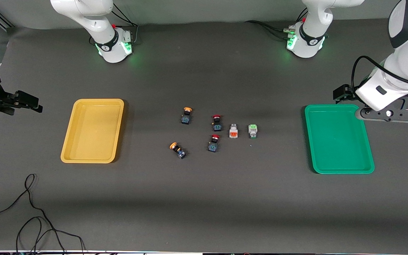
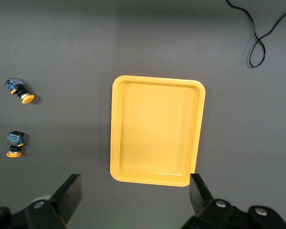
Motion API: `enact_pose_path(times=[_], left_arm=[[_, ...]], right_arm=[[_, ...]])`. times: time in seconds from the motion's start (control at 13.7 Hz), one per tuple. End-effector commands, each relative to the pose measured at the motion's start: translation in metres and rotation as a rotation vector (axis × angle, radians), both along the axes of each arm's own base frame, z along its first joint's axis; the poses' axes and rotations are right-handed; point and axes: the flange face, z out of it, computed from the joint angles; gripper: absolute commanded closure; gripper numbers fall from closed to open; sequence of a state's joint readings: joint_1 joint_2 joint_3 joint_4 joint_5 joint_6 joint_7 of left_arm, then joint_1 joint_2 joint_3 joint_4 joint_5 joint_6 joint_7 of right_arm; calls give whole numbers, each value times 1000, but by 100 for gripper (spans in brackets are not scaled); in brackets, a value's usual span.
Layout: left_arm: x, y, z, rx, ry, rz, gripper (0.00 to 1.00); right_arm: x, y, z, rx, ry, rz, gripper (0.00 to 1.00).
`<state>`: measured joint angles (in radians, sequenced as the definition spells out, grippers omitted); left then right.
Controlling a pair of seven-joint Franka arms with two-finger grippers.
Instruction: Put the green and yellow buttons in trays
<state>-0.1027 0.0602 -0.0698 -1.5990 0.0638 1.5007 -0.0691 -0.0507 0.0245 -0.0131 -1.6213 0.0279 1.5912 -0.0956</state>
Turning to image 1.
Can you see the aluminium profile rail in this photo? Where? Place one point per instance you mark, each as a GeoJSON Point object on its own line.
{"type": "Point", "coordinates": [4, 19]}

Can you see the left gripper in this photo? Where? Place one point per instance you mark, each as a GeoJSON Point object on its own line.
{"type": "Point", "coordinates": [342, 92]}

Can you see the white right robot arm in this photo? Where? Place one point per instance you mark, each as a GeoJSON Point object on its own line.
{"type": "Point", "coordinates": [109, 39]}

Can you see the red push button blue base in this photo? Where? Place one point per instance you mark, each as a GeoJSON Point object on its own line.
{"type": "Point", "coordinates": [217, 123]}
{"type": "Point", "coordinates": [213, 143]}

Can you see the yellow push button blue base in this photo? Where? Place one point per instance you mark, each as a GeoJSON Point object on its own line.
{"type": "Point", "coordinates": [178, 150]}
{"type": "Point", "coordinates": [186, 117]}

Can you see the green push button white block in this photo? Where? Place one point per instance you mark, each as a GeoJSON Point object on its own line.
{"type": "Point", "coordinates": [252, 130]}

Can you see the white push button orange block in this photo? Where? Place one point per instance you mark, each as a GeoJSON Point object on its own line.
{"type": "Point", "coordinates": [233, 131]}

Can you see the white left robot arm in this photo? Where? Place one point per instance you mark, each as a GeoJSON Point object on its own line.
{"type": "Point", "coordinates": [310, 39]}

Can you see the yellow plastic tray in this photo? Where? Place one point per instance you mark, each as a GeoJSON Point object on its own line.
{"type": "Point", "coordinates": [94, 131]}

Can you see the green plastic tray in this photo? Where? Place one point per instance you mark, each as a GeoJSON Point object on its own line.
{"type": "Point", "coordinates": [338, 141]}

